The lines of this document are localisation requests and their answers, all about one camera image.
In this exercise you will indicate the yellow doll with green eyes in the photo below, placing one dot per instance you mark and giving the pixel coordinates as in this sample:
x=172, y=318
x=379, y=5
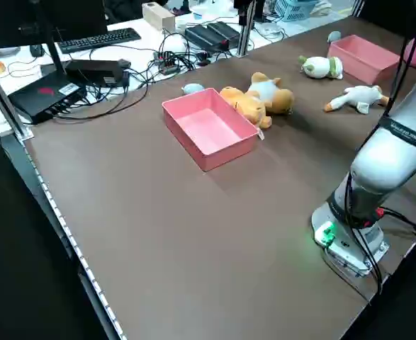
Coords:
x=244, y=104

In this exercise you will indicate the yellow doll with blue shirt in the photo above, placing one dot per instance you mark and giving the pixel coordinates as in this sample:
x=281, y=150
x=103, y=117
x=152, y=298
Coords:
x=276, y=97

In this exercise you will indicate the white doll with green ears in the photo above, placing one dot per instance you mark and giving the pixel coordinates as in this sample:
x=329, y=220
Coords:
x=315, y=67

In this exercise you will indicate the white goose doll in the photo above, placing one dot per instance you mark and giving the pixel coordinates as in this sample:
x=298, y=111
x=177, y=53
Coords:
x=358, y=95

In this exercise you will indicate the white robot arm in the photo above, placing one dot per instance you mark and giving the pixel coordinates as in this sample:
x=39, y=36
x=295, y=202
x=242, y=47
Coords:
x=388, y=159

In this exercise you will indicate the pink plastic box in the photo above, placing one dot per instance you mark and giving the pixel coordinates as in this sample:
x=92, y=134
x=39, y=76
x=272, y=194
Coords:
x=365, y=58
x=207, y=124

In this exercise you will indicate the black dock box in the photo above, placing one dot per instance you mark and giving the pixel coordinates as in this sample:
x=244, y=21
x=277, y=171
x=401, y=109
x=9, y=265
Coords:
x=94, y=69

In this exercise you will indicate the beige rectangular box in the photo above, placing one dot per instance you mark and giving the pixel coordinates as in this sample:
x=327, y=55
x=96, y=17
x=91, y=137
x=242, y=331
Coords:
x=158, y=16

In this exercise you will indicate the black computer box red logo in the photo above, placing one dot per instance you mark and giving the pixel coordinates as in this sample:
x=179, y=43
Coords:
x=43, y=97

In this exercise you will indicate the grey usb hub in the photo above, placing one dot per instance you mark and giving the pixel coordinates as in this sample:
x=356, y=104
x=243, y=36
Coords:
x=166, y=62

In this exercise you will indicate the black power brick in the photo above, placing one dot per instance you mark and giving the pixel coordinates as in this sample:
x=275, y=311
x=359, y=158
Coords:
x=202, y=35
x=225, y=30

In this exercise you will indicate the clear glass dish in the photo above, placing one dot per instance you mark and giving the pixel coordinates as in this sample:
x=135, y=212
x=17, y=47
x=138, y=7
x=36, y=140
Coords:
x=269, y=30

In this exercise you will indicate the black keyboard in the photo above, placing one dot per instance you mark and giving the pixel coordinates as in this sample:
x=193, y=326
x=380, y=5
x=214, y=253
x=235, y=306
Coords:
x=98, y=39

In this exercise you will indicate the blue plastic basket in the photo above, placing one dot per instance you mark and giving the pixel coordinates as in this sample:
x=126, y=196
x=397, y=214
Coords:
x=294, y=8

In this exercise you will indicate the black monitor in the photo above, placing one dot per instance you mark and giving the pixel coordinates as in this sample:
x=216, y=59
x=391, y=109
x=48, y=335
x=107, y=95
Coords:
x=34, y=21

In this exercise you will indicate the aluminium profile post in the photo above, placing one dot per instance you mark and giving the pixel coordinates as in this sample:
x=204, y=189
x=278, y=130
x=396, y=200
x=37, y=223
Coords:
x=246, y=32
x=2, y=99

